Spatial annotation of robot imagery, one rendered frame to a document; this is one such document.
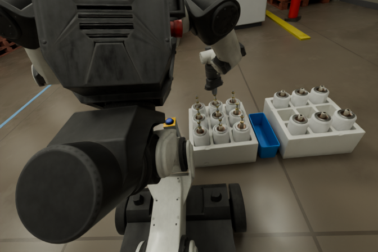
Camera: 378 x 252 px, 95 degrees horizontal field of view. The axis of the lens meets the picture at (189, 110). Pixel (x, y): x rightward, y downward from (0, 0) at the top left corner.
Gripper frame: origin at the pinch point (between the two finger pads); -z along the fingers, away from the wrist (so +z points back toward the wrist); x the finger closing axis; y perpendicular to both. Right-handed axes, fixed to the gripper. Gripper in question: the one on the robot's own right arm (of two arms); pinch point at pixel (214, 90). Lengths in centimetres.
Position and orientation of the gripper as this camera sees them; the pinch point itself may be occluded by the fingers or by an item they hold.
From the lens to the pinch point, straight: 113.1
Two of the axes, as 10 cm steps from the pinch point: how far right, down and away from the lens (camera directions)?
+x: -8.5, 4.3, -3.1
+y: 5.0, 4.9, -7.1
